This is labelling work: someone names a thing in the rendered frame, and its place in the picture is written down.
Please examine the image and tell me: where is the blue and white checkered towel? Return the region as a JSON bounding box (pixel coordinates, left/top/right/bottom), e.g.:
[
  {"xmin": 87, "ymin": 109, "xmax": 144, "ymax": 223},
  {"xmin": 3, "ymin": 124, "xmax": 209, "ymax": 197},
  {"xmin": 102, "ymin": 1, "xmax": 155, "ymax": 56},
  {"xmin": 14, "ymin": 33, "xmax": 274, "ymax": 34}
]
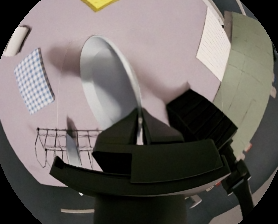
[{"xmin": 14, "ymin": 48, "xmax": 55, "ymax": 115}]

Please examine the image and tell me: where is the yellow sponge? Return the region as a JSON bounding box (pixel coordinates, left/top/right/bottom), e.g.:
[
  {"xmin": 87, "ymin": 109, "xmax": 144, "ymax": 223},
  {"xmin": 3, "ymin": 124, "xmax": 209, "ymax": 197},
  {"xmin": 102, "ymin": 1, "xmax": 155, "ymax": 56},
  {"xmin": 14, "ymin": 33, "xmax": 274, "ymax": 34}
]
[{"xmin": 81, "ymin": 0, "xmax": 118, "ymax": 13}]

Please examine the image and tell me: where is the white mug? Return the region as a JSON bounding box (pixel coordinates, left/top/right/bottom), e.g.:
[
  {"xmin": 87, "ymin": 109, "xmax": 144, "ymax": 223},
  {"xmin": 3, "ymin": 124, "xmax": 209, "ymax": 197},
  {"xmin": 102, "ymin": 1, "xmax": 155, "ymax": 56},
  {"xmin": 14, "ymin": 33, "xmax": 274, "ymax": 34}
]
[{"xmin": 3, "ymin": 26, "xmax": 29, "ymax": 56}]

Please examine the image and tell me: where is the white ribbed draining mat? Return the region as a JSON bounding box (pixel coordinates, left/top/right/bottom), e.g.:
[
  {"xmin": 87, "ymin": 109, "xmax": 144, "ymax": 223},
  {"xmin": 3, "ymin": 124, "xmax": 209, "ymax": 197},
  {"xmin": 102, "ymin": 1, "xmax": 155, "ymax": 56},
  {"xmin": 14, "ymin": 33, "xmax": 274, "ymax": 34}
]
[{"xmin": 195, "ymin": 6, "xmax": 231, "ymax": 82}]

